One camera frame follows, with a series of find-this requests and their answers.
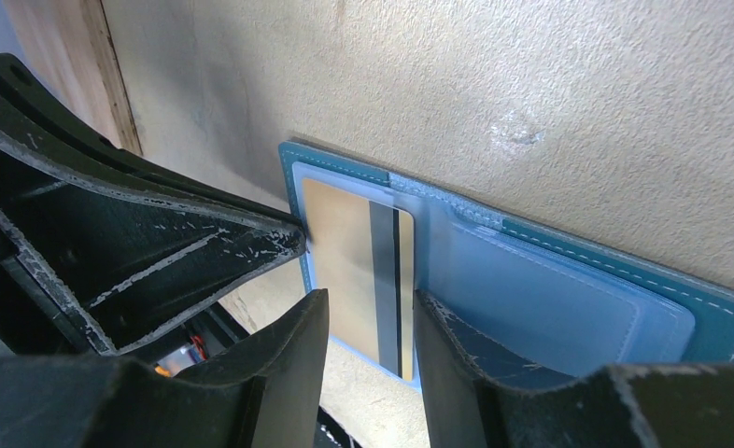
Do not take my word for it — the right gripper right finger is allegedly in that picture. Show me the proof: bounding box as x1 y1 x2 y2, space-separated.
414 291 734 447

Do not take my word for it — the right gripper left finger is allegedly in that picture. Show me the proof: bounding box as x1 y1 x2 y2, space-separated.
0 289 329 447

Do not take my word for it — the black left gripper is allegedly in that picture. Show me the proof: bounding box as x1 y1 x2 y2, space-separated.
0 53 306 357

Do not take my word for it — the teal card holder wallet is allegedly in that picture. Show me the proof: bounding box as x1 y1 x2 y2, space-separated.
278 142 734 378

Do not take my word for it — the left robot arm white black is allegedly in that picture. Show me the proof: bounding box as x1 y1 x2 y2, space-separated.
0 53 306 365

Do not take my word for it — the wooden board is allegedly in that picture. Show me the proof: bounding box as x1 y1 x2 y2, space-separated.
4 0 143 156

